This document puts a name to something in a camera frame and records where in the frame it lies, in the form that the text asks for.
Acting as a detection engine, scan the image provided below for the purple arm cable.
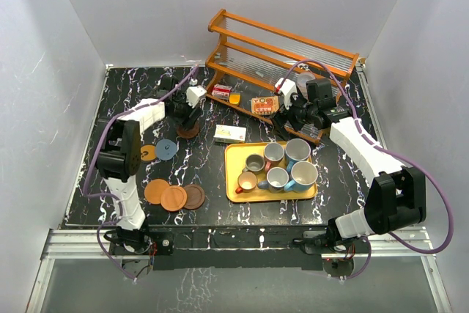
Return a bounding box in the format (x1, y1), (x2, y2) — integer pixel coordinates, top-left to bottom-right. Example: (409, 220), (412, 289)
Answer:
(83, 65), (201, 281)
(275, 59), (455, 281)

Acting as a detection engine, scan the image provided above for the large blue mug back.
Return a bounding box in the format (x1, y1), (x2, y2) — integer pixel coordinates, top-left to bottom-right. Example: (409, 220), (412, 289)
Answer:
(284, 139), (311, 172)

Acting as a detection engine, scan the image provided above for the yellow serving tray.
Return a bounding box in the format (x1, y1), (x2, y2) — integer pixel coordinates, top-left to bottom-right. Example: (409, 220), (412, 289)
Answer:
(224, 142), (318, 203)

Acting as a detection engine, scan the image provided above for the clear plastic cup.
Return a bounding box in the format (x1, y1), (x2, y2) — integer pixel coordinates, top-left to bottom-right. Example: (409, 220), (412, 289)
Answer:
(296, 72), (316, 96)

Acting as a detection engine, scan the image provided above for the light wooden ridged coaster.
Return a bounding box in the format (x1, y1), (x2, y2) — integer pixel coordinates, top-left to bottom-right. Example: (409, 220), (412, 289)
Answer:
(160, 185), (188, 212)

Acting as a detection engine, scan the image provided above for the orange yellow small packet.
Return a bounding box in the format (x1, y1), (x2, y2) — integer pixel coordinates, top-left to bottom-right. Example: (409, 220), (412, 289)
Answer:
(229, 93), (241, 106)

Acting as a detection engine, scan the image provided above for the grey blue speckled mug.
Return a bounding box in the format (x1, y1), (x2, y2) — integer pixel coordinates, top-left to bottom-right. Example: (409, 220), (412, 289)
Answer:
(257, 167), (289, 193)

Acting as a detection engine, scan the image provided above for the large blue mug front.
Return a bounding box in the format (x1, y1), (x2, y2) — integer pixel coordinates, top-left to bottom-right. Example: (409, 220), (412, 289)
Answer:
(284, 161), (318, 193)

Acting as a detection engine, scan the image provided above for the small grey green cup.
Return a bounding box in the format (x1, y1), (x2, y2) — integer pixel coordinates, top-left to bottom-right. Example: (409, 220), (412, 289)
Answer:
(243, 154), (265, 174)

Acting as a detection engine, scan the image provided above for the pink grey mug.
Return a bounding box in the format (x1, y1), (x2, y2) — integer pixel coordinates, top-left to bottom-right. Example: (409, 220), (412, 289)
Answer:
(263, 142), (284, 172)

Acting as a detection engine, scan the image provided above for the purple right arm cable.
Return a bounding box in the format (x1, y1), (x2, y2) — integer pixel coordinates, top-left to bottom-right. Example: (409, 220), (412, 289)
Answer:
(275, 59), (455, 281)

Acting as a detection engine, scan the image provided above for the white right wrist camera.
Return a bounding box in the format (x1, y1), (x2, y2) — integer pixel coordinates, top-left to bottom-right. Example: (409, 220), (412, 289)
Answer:
(274, 78), (298, 110)

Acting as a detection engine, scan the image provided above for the white yellow carton box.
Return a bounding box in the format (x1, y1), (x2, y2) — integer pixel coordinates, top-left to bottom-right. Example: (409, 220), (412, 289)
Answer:
(213, 125), (247, 144)

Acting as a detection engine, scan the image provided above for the orange black paper coaster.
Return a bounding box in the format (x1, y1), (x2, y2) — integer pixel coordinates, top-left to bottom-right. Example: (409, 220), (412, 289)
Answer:
(140, 144), (157, 163)

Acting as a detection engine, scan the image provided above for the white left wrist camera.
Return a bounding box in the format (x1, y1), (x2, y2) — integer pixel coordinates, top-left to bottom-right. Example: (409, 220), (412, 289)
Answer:
(185, 85), (207, 108)

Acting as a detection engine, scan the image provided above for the orange wooden shelf rack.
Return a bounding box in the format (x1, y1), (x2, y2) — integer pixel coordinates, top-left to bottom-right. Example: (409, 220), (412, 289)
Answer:
(202, 8), (361, 146)

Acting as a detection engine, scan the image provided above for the blue paper coaster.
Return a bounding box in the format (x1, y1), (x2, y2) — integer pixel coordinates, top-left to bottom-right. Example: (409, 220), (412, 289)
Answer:
(155, 139), (178, 161)

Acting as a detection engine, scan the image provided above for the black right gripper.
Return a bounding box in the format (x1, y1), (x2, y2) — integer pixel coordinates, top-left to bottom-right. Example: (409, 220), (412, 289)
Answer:
(270, 89), (317, 141)

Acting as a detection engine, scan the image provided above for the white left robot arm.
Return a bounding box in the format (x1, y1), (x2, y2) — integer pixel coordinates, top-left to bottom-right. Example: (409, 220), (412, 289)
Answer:
(92, 69), (207, 254)

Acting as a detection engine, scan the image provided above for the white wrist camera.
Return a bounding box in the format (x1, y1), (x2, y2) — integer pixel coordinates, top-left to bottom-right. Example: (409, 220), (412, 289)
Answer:
(274, 78), (298, 110)
(185, 85), (207, 108)

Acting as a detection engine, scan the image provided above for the large blue mug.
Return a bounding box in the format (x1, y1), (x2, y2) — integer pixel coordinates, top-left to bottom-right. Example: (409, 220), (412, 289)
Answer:
(284, 161), (318, 193)
(284, 139), (311, 172)

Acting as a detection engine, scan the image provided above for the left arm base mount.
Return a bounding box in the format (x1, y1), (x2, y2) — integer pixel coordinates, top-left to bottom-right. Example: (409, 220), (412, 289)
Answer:
(103, 227), (174, 265)

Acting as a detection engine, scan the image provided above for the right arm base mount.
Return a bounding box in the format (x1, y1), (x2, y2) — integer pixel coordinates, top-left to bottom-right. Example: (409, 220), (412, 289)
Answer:
(292, 216), (369, 269)

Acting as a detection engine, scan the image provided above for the small red orange cup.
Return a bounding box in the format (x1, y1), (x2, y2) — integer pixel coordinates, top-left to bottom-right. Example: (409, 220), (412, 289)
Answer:
(235, 172), (257, 194)

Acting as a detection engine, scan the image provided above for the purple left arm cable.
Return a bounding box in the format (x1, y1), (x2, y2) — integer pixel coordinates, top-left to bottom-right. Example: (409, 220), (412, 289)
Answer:
(83, 65), (201, 281)

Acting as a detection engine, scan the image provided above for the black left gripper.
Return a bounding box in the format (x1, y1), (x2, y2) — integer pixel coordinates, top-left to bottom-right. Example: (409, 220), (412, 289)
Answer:
(169, 92), (202, 131)

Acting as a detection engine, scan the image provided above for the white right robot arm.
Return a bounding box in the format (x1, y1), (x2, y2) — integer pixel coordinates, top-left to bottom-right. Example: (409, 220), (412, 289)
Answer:
(271, 78), (426, 252)

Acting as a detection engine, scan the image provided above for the red white small box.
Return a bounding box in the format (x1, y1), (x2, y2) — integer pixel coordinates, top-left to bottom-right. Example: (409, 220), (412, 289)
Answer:
(211, 84), (232, 100)

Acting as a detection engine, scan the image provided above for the plain orange wooden coaster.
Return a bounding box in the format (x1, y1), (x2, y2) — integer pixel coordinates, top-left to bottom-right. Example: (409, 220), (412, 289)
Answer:
(144, 179), (170, 205)

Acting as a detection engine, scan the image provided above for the orange snack package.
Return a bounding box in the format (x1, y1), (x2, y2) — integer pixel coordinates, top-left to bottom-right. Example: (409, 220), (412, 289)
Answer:
(251, 96), (279, 116)

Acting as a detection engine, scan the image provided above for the dark walnut coaster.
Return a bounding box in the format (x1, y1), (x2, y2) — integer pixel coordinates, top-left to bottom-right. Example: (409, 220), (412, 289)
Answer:
(177, 122), (200, 139)
(184, 184), (205, 210)

